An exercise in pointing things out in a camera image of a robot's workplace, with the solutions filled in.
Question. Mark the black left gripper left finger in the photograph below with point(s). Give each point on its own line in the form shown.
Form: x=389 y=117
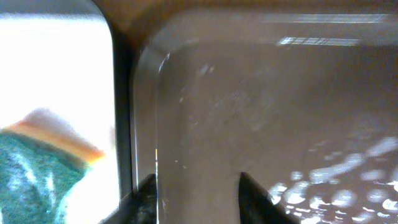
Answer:
x=139 y=206

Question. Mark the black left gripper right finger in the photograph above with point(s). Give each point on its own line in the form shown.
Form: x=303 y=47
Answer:
x=255 y=206

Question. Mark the green and yellow sponge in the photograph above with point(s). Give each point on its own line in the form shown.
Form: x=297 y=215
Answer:
x=50 y=174

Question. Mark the large brown tray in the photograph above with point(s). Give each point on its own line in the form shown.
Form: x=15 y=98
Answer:
x=303 y=102

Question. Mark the small black tray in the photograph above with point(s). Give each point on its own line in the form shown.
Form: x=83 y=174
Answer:
x=59 y=55

